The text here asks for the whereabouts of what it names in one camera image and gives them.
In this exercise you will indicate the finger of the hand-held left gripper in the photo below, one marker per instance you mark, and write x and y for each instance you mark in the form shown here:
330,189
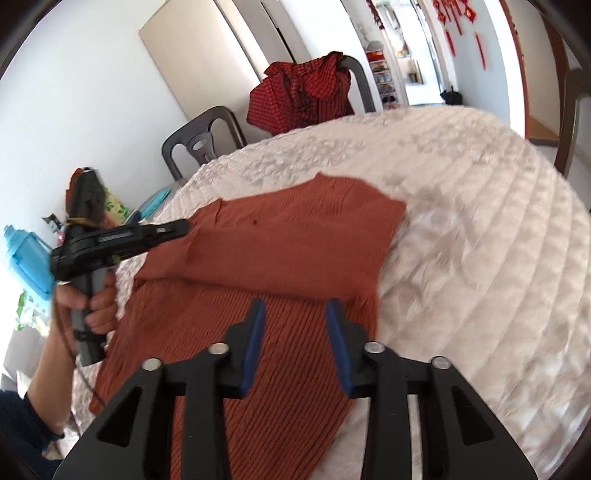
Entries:
168,228

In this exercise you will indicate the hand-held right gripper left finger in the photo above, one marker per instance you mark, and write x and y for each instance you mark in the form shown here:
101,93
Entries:
254,341

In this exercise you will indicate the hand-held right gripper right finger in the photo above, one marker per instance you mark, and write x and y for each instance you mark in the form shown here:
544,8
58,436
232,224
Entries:
339,350

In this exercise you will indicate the rust knitted sweater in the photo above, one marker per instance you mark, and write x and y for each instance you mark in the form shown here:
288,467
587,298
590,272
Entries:
286,240

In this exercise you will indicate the person's left forearm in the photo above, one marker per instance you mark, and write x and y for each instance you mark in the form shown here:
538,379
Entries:
51,392

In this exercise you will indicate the person's left hand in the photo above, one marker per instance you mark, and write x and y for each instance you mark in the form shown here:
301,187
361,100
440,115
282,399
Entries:
104,318

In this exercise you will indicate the teal plastic box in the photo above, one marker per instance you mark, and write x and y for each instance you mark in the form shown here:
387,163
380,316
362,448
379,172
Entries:
154,203

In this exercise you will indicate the floral printed cloth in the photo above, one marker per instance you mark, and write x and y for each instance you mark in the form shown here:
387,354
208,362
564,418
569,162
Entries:
115,207

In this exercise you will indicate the blue water jug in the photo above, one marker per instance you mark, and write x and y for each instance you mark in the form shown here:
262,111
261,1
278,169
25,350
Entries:
27,258

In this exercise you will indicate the green plant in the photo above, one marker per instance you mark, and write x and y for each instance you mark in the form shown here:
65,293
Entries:
21,309

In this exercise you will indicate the dark chair with oval cutout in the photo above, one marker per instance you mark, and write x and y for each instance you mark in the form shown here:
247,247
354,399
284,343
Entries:
217,114

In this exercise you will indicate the white quilted floral table cover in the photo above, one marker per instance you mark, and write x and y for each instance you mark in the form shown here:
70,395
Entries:
461,230

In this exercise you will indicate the red black plaid shirt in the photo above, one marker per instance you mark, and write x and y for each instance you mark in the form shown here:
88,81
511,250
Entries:
286,101

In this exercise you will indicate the beige leaning board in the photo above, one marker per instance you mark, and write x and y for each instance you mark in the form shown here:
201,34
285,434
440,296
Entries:
207,50

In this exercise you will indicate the chair draped with plaid shirt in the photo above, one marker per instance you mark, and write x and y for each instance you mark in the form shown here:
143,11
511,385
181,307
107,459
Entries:
362,87

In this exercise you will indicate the shoe rack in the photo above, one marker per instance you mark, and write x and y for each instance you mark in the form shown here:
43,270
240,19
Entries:
381,78

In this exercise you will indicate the black bag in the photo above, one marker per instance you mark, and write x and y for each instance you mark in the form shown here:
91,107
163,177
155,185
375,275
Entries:
450,97

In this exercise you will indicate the dark wooden chair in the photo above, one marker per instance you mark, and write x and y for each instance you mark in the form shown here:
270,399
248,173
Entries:
572,120

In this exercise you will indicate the red hanging knot decorations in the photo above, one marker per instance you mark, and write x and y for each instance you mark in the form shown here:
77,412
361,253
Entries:
455,14

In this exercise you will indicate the brown door frame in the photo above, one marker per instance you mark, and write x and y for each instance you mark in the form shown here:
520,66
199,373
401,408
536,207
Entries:
521,69

